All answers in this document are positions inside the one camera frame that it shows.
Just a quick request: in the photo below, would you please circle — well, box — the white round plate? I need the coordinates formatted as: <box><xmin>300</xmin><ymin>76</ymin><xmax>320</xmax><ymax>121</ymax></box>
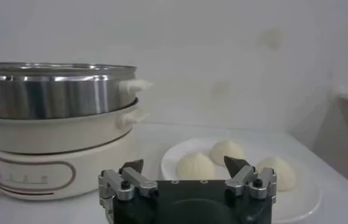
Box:
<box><xmin>161</xmin><ymin>136</ymin><xmax>322</xmax><ymax>224</ymax></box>

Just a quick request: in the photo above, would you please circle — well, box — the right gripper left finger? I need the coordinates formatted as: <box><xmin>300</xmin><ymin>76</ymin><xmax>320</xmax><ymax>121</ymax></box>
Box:
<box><xmin>98</xmin><ymin>159</ymin><xmax>159</xmax><ymax>214</ymax></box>

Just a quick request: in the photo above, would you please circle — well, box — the stainless steel steamer basket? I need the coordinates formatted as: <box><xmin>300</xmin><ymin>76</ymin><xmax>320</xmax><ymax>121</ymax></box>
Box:
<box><xmin>0</xmin><ymin>62</ymin><xmax>154</xmax><ymax>120</ymax></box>

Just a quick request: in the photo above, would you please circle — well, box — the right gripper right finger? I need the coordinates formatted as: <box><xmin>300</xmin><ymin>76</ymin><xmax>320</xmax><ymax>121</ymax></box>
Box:
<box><xmin>224</xmin><ymin>156</ymin><xmax>277</xmax><ymax>203</ymax></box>

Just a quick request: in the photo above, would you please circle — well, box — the cream electric cooker pot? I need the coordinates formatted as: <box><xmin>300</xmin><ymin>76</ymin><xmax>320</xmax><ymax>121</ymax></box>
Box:
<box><xmin>0</xmin><ymin>99</ymin><xmax>150</xmax><ymax>201</ymax></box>

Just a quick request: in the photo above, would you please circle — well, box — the white steamed baozi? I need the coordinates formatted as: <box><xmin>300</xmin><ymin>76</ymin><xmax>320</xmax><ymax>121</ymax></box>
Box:
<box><xmin>256</xmin><ymin>156</ymin><xmax>297</xmax><ymax>192</ymax></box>
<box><xmin>176</xmin><ymin>152</ymin><xmax>217</xmax><ymax>181</ymax></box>
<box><xmin>209</xmin><ymin>139</ymin><xmax>246</xmax><ymax>167</ymax></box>

